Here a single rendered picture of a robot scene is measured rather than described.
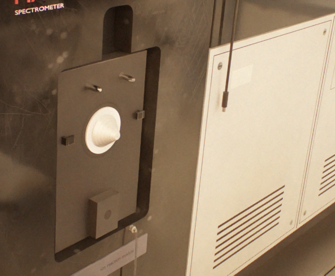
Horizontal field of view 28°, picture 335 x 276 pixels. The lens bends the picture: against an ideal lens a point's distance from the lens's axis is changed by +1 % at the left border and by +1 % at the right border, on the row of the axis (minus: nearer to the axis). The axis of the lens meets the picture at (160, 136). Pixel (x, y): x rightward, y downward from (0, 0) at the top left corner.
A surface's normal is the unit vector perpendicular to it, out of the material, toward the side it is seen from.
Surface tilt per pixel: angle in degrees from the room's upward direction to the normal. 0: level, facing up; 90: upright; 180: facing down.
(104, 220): 90
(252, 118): 90
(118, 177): 90
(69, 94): 90
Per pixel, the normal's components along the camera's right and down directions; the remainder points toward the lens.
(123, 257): 0.77, 0.30
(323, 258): 0.07, -0.91
